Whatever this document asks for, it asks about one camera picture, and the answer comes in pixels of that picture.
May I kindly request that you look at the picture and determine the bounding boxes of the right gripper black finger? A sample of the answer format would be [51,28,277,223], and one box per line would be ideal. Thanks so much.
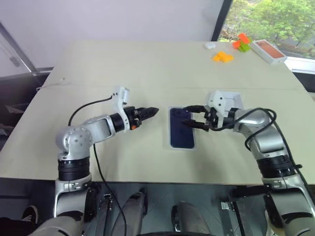
[183,105,206,114]
[181,119,206,131]

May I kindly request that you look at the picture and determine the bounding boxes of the orange and green blocks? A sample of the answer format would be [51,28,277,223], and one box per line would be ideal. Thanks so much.
[238,36,252,53]

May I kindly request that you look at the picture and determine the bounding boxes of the white box base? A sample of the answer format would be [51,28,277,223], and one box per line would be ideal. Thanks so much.
[222,91,245,111]

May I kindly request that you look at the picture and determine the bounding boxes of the white shallow phone box half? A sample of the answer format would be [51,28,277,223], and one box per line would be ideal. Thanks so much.
[168,106,198,150]

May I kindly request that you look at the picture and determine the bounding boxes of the white window sill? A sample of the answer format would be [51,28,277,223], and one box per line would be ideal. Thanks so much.
[284,56,315,73]

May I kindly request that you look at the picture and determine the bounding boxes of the black sneaker white stripes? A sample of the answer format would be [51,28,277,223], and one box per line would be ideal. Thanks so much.
[22,206,39,223]

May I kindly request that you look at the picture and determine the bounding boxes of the grey metal frame bars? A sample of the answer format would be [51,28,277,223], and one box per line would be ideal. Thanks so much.
[0,22,54,77]

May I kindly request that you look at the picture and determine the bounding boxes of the white box orange top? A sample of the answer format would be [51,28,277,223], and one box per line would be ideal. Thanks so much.
[251,38,288,66]

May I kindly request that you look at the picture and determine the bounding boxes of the black window frame post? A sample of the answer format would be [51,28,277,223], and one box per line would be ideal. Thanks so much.
[211,0,233,42]

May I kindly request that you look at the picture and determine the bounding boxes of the thin white cable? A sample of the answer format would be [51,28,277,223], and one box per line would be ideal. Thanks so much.
[36,78,66,92]

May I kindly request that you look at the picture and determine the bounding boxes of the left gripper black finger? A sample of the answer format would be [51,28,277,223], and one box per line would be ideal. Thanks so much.
[139,111,159,121]
[138,107,159,115]

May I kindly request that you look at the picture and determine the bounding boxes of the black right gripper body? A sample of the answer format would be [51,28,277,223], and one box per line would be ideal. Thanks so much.
[203,106,220,132]

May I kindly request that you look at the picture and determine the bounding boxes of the dark blue smartphone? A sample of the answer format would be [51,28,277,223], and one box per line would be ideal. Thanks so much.
[169,107,196,149]

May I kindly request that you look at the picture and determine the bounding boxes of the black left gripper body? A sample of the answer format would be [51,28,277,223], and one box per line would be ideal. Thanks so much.
[124,106,145,130]

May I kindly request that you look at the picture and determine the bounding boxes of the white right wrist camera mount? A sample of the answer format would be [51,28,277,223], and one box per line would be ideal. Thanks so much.
[206,89,232,125]

